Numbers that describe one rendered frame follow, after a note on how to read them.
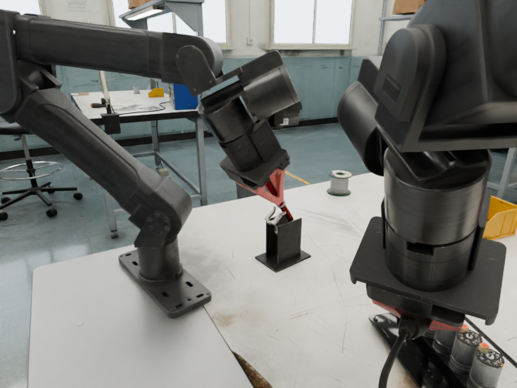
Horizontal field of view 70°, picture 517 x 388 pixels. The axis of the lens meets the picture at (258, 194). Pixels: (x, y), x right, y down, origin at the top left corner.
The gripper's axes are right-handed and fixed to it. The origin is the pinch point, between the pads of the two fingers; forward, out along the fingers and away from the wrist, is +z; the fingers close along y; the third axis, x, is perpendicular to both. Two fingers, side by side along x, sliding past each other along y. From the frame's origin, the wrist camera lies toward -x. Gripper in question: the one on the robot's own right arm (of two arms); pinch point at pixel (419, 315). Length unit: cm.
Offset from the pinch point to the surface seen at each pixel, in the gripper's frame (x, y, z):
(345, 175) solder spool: -46, 27, 30
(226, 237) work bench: -12.4, 37.7, 18.2
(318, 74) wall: -444, 230, 231
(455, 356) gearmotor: -1.3, -3.7, 9.1
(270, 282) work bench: -4.9, 22.8, 14.7
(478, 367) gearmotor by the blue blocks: -0.1, -5.7, 6.9
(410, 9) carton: -311, 72, 94
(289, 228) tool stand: -13.9, 23.1, 11.8
